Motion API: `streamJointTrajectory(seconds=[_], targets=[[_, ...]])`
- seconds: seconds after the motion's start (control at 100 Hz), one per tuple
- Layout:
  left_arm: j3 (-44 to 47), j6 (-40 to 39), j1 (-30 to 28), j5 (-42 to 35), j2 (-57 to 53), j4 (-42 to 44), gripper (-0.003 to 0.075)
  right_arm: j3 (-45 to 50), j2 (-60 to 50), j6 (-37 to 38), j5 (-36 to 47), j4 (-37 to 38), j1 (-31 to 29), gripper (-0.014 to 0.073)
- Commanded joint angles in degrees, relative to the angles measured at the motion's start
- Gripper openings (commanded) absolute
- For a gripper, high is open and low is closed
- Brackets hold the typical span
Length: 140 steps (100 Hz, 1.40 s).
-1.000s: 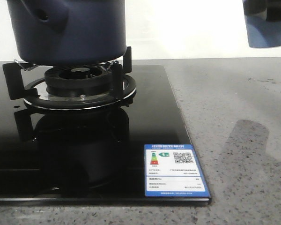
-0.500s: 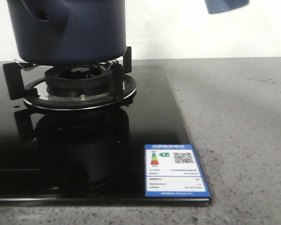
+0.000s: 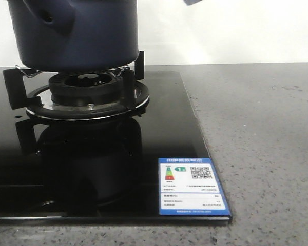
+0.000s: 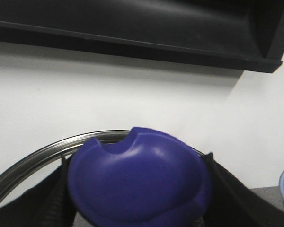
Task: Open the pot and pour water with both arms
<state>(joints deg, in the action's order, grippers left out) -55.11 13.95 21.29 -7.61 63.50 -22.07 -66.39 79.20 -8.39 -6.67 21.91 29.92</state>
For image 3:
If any black glass gas cooktop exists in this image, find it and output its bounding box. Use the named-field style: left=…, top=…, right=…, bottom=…
left=0, top=71, right=233, bottom=224

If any light blue ribbed cup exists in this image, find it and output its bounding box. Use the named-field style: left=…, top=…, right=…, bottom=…
left=183, top=0, right=201, bottom=6

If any right burner with pot support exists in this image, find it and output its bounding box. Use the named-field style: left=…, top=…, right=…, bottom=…
left=3, top=51, right=149, bottom=121

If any blue cooking pot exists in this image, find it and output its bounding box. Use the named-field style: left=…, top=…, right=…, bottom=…
left=8, top=0, right=139, bottom=72

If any blue energy label sticker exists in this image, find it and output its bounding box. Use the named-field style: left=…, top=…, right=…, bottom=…
left=158, top=157, right=232, bottom=220

